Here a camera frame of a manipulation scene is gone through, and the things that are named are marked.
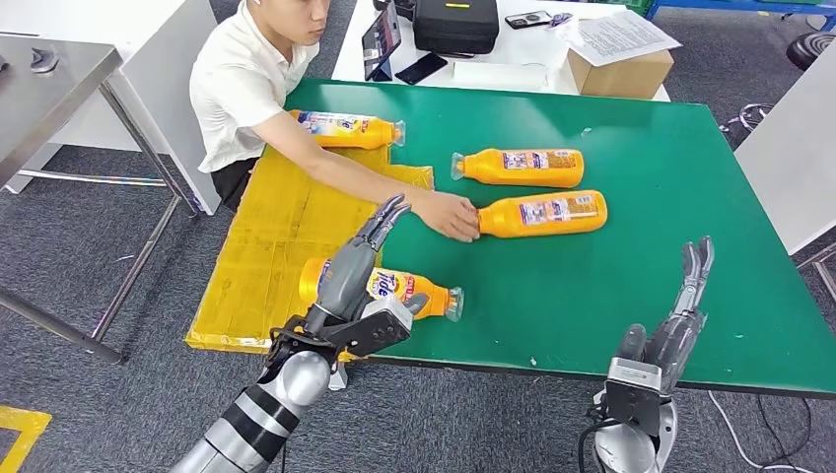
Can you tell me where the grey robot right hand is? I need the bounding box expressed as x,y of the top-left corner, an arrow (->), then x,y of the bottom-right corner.
613,236 -> 716,399

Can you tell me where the person's right hand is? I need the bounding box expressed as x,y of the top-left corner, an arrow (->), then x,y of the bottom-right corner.
409,189 -> 483,244

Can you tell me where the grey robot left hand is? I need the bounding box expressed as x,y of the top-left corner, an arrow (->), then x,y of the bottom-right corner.
303,193 -> 431,328

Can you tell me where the orange detergent bottle clear cap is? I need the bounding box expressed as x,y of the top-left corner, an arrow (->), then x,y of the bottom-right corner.
476,189 -> 608,239
450,148 -> 586,189
289,109 -> 407,151
298,256 -> 465,324

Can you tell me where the yellow taped cardboard mat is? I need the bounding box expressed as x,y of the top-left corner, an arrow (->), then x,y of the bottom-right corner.
184,144 -> 436,357

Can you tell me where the black smartphone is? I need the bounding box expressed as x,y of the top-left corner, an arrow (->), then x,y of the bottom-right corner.
394,51 -> 450,87

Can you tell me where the grey metal stand leg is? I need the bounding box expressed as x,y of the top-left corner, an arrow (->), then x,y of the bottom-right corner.
795,241 -> 836,304

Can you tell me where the white table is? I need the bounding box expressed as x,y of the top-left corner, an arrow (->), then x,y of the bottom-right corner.
330,0 -> 672,103

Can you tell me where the black carrying case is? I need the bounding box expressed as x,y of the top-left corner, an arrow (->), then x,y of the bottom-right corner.
411,0 -> 500,56

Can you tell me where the tablet on stand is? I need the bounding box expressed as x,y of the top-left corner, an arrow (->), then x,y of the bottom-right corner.
360,1 -> 403,83

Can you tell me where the smartphone in dark case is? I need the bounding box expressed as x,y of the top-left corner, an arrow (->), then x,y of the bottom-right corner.
503,10 -> 554,31

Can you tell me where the brown cardboard box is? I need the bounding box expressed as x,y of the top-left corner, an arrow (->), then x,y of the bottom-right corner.
565,48 -> 675,101

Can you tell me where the white board panel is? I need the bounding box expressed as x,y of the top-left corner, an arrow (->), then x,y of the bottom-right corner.
732,55 -> 836,257

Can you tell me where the person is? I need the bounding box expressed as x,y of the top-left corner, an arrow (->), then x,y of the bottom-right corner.
189,0 -> 331,214

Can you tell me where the printed paper sheet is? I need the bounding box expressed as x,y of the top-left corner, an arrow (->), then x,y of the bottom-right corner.
555,9 -> 682,69

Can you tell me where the green plastic crate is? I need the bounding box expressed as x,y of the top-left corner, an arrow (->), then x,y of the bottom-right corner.
597,0 -> 657,18

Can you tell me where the black round stool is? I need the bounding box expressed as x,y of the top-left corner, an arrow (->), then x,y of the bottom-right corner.
785,31 -> 836,73

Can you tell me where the stainless steel table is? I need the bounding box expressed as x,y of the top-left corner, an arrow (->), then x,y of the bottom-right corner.
0,34 -> 200,367

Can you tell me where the small grey metal part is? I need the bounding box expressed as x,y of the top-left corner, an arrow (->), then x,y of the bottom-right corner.
29,46 -> 61,74

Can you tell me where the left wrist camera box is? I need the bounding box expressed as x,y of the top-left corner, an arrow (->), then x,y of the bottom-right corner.
336,297 -> 415,359

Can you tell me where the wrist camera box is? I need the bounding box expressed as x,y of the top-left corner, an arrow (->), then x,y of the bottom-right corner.
603,356 -> 664,439
336,297 -> 415,359

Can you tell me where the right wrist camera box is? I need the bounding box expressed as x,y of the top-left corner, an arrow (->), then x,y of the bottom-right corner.
603,356 -> 664,439

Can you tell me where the white floor cable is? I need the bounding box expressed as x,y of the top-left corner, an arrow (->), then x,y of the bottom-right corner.
707,390 -> 817,473

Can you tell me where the black floor cable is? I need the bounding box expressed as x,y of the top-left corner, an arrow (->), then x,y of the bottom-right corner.
754,394 -> 812,468

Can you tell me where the coiled grey cable bundle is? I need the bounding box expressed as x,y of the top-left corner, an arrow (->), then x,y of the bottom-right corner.
718,102 -> 775,135

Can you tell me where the blue metal rack frame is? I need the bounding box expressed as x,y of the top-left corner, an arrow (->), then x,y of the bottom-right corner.
643,0 -> 836,33

